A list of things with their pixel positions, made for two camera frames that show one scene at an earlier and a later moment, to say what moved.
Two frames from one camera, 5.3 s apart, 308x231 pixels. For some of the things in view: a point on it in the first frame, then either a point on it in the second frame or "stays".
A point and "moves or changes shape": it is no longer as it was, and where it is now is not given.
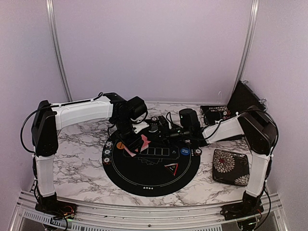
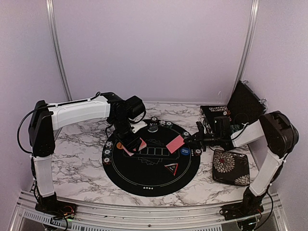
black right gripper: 165,132 -> 198,138
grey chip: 109,144 stays
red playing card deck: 146,146 moves or changes shape
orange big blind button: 120,145 stays
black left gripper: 132,144 stays
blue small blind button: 185,151 stays
